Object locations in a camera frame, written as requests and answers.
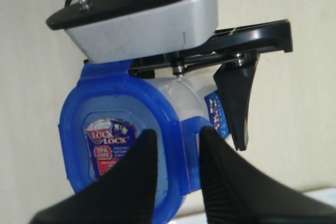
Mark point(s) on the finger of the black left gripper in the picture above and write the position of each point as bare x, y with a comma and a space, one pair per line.
234, 85

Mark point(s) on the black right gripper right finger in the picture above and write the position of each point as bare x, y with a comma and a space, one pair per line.
222, 169

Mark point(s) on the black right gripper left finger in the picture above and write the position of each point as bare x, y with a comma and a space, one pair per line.
125, 194

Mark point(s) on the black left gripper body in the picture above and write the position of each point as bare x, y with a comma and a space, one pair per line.
225, 46

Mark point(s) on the clear plastic tall container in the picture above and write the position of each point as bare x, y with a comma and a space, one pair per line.
195, 96

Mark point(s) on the blue plastic snap lid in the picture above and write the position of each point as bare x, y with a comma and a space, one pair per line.
102, 117

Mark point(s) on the white rectangular plastic tray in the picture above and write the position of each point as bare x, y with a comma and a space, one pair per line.
272, 202

